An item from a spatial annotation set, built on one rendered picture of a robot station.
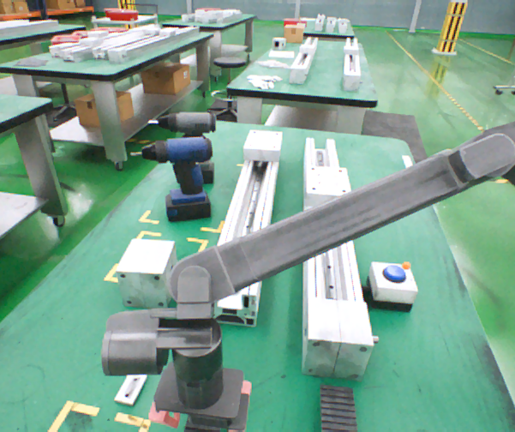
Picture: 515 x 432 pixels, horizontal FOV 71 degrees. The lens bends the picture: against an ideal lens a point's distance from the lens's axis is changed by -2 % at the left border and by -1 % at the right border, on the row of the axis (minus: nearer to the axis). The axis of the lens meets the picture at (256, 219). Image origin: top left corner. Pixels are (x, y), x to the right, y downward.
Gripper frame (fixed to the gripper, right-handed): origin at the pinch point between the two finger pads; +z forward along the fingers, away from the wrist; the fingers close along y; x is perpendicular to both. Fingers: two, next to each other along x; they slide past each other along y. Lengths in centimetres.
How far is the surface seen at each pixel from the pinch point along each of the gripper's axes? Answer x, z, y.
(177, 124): -76, -16, 25
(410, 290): -29.1, -2.8, -34.5
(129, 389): -4.8, 2.4, 13.3
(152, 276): -22.7, -5.4, 15.0
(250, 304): -20.9, -2.8, -3.9
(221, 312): -20.9, 0.2, 1.6
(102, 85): -225, 13, 128
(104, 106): -225, 28, 129
